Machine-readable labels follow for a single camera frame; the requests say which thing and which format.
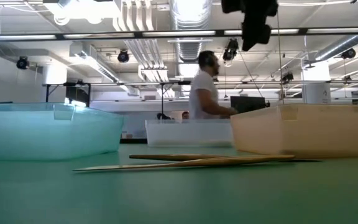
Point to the black hanging camera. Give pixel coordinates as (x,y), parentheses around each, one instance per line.
(349,53)
(22,63)
(287,77)
(229,51)
(123,56)

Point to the clear plastic bin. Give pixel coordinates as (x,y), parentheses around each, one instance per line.
(188,133)

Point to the black overhead frame bar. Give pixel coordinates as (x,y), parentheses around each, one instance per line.
(179,33)

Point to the black background robot arm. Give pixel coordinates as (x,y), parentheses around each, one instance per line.
(163,116)

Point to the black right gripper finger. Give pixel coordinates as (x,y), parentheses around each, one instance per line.
(253,34)

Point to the wooden chopsticks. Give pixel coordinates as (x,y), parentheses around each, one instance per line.
(197,162)

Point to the teal translucent plastic bin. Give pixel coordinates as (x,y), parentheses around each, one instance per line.
(42,137)

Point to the black background rig frame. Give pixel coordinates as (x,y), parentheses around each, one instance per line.
(162,96)

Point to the orange translucent plastic bin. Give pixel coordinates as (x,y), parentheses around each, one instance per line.
(309,133)

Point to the gold utensil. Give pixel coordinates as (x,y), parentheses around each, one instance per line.
(166,157)

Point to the black computer monitor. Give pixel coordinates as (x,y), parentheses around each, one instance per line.
(247,104)

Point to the person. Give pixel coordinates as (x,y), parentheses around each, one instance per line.
(202,90)
(185,115)

